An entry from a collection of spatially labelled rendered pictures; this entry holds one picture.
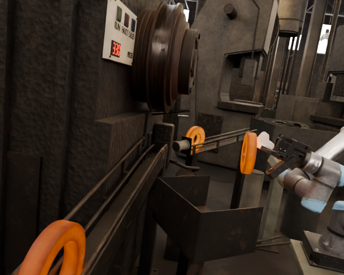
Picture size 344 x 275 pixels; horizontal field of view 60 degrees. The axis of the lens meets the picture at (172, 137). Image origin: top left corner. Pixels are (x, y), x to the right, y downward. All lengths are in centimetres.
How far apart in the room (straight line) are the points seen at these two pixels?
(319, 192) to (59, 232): 89
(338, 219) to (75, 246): 120
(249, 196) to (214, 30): 258
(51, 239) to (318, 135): 330
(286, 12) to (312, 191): 921
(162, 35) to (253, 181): 121
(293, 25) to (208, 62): 631
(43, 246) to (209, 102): 364
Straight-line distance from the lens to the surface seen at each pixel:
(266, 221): 220
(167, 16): 123
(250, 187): 205
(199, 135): 185
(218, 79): 402
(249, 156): 106
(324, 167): 117
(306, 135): 355
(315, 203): 119
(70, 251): 65
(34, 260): 53
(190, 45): 124
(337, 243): 158
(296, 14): 1023
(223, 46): 406
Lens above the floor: 101
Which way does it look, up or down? 10 degrees down
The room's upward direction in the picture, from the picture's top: 8 degrees clockwise
